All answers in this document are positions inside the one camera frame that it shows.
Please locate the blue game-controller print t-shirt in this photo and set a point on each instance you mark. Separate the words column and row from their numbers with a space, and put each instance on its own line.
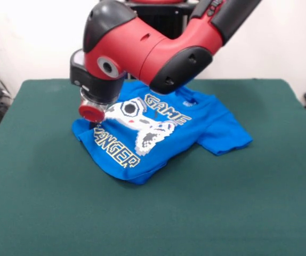
column 217, row 128

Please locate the dark green table cloth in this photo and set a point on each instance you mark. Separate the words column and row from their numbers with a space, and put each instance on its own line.
column 49, row 186

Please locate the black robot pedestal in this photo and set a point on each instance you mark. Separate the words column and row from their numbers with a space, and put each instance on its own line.
column 166, row 18

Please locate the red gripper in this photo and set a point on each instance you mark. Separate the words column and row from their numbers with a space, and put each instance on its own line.
column 91, row 113

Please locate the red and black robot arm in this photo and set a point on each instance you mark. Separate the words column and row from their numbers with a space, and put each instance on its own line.
column 155, row 53

